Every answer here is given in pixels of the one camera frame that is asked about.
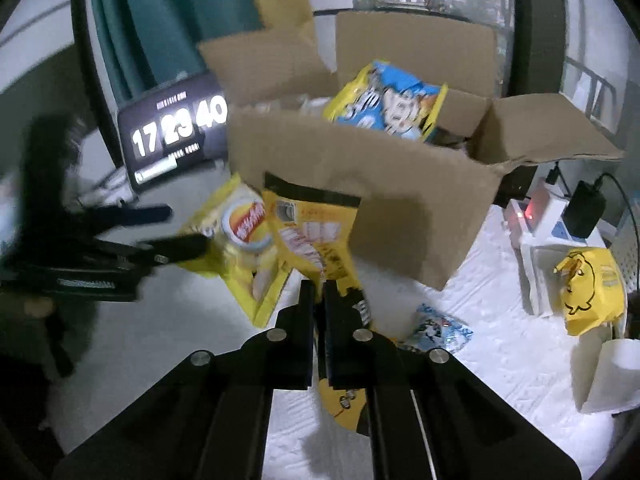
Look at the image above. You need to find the small blue snack packet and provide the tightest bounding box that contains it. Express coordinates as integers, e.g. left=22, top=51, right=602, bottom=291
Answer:
left=399, top=304, right=473, bottom=353

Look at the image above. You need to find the yellow chips bag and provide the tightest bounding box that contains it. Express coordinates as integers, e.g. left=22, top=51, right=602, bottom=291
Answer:
left=180, top=174, right=291, bottom=328

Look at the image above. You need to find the yellow black snack bag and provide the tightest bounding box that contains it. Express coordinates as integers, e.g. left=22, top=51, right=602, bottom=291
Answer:
left=262, top=172, right=372, bottom=436

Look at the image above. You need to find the blue cartoon snack bag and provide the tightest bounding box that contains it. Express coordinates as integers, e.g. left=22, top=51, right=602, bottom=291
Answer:
left=322, top=60, right=449, bottom=143

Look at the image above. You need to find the tablet showing clock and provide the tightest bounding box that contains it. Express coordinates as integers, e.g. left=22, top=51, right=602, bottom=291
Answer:
left=117, top=70, right=229, bottom=194

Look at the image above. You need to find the brown cardboard box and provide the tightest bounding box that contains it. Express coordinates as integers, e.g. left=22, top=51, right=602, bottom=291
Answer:
left=198, top=11, right=622, bottom=289

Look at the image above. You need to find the white charger block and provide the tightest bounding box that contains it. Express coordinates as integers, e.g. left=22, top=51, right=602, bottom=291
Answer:
left=503, top=179, right=573, bottom=249

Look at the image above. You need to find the teal left curtain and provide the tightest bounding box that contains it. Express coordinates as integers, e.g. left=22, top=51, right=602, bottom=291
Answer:
left=91, top=0, right=262, bottom=105

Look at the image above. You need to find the black power adapter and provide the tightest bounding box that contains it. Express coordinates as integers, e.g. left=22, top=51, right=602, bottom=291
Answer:
left=562, top=180, right=606, bottom=240

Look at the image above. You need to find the white woven basket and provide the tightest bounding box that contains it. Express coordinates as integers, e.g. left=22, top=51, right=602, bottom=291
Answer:
left=611, top=202, right=639, bottom=295

